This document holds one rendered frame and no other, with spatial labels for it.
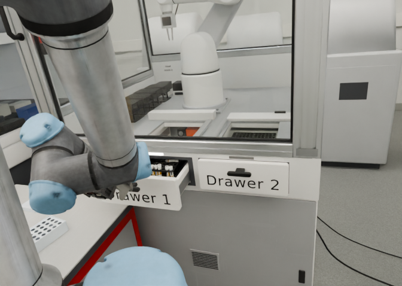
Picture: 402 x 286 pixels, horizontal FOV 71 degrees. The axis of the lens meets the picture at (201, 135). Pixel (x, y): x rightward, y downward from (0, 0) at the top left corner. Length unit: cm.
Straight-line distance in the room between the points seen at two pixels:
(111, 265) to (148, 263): 4
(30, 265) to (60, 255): 63
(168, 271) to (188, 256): 88
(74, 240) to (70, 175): 49
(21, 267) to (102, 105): 20
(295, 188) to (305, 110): 26
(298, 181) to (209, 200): 32
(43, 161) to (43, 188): 6
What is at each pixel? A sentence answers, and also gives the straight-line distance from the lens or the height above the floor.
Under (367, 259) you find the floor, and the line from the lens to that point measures 200.
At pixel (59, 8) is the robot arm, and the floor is 138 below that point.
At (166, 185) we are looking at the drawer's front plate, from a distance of 87.
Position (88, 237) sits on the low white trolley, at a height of 76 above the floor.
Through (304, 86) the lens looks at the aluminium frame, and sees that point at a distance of 82.
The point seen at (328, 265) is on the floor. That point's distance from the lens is 190.
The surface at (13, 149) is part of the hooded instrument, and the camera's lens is 162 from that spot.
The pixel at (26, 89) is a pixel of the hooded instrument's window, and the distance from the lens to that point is 170.
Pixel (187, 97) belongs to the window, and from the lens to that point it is 90.
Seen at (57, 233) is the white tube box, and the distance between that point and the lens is 106.
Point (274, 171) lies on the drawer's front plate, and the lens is 90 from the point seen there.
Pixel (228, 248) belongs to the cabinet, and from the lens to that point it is 115.
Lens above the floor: 135
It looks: 22 degrees down
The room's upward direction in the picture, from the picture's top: 7 degrees counter-clockwise
